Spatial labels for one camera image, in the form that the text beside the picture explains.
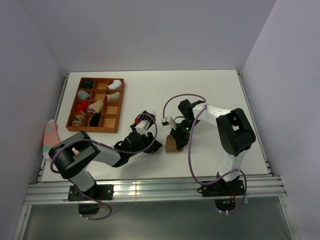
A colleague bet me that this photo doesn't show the grey rolled sock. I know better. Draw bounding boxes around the grey rolled sock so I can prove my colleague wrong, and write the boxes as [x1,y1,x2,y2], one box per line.
[77,90,91,101]

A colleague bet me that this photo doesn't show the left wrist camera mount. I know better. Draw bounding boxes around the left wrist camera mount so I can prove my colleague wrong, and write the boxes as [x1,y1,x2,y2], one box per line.
[134,118,150,136]

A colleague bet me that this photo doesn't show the black rolled sock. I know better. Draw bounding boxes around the black rolled sock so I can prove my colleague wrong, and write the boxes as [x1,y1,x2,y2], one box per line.
[89,112,101,127]

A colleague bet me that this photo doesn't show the pink patterned sock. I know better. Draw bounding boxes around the pink patterned sock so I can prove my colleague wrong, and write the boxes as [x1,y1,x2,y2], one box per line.
[42,119,60,160]

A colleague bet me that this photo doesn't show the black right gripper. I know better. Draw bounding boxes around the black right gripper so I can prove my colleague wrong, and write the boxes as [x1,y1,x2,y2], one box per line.
[170,118,201,151]

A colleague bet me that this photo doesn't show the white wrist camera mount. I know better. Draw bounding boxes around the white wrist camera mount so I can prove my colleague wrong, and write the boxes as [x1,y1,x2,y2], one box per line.
[161,116,177,130]

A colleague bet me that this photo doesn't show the cream rolled sock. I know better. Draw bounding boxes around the cream rolled sock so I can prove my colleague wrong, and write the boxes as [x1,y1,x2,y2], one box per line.
[105,91,121,102]

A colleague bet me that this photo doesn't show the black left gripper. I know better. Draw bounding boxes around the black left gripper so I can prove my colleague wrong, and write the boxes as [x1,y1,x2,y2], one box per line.
[128,131,162,157]

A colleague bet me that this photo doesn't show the aluminium frame rail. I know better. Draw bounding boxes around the aluminium frame rail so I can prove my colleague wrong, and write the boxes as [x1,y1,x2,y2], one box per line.
[23,175,287,205]

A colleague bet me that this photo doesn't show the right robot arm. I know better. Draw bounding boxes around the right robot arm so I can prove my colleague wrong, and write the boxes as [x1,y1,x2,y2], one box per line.
[165,99,256,195]

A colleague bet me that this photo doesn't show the dark teal rolled sock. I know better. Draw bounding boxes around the dark teal rolled sock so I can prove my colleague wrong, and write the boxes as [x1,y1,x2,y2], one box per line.
[82,80,94,89]

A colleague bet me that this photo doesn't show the red rolled sock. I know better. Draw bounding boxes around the red rolled sock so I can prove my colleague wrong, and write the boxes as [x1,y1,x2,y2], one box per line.
[75,100,89,113]

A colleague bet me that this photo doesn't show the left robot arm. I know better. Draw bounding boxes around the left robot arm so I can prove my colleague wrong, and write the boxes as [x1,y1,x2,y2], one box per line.
[48,131,163,200]

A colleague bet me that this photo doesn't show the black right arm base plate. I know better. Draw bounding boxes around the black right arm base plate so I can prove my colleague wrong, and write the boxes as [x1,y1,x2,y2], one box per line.
[197,176,245,197]

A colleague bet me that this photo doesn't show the white rolled sock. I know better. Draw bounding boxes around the white rolled sock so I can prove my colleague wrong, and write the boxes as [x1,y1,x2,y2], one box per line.
[107,79,122,90]

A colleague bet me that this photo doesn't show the black white striped sock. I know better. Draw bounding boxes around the black white striped sock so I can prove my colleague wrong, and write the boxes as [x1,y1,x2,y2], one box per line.
[130,110,156,133]

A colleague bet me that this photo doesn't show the beige rolled sock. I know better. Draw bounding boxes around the beige rolled sock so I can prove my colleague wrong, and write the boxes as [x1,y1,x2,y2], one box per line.
[87,100,104,113]

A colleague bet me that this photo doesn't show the tan ribbed sock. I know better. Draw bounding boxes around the tan ribbed sock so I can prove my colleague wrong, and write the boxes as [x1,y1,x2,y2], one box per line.
[164,134,186,153]

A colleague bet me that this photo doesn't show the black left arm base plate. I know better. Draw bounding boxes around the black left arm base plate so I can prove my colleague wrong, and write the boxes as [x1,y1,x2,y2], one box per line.
[67,184,114,202]

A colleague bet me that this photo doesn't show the brown compartment sock tray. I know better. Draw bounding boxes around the brown compartment sock tray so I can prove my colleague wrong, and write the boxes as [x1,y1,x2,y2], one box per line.
[66,77,125,133]

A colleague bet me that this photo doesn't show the tan patterned rolled sock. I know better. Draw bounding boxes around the tan patterned rolled sock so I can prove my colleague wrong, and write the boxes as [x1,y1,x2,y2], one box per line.
[71,111,86,127]

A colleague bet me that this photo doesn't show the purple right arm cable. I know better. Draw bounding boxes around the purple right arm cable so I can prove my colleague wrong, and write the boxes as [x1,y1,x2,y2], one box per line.
[162,93,248,215]

